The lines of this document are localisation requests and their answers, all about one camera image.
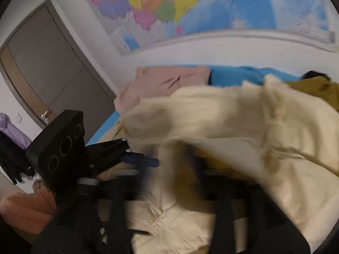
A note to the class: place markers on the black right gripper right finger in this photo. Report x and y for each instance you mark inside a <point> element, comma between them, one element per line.
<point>225,179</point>

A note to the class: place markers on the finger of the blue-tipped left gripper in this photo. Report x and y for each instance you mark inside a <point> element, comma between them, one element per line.
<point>140,160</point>

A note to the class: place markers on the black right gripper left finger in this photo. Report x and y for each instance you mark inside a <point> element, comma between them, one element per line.
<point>94,222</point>

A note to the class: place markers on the cream jacket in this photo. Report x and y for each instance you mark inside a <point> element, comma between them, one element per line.
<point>270,135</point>

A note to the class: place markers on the pink sleeved left forearm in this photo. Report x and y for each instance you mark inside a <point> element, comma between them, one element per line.
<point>29,212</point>

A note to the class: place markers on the purple hanging garment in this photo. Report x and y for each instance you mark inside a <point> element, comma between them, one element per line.
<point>15,134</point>

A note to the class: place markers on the pink garment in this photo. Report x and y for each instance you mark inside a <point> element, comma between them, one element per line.
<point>158,81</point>

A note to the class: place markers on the grey brown door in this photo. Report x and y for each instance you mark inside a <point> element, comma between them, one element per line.
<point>47,72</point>

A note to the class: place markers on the blue bed sheet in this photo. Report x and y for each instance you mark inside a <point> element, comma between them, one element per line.
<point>220,76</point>

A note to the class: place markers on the olive brown garment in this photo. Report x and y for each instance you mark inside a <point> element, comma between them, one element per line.
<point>319,87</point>

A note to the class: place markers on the colourful wall map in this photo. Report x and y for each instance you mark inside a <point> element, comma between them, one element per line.
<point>141,24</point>

